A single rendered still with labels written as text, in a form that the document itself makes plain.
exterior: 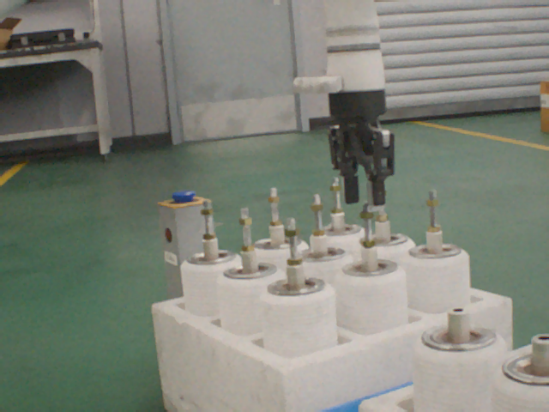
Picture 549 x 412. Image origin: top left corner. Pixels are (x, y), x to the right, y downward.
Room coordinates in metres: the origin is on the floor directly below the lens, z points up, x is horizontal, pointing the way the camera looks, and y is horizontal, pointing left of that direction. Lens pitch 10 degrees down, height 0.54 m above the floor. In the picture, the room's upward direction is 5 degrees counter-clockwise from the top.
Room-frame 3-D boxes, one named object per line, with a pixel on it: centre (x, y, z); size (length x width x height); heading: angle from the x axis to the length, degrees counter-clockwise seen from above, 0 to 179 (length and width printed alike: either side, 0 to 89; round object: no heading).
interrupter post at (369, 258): (1.10, -0.13, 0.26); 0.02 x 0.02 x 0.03
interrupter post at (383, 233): (1.26, -0.17, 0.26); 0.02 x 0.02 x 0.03
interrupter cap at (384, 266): (1.10, -0.13, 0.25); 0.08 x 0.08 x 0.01
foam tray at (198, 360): (1.20, -0.07, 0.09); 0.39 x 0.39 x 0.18; 30
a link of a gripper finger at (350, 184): (1.13, -0.11, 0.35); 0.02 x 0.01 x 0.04; 113
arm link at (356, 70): (1.09, -0.11, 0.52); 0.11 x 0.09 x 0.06; 113
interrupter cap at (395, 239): (1.26, -0.17, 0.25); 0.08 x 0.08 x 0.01
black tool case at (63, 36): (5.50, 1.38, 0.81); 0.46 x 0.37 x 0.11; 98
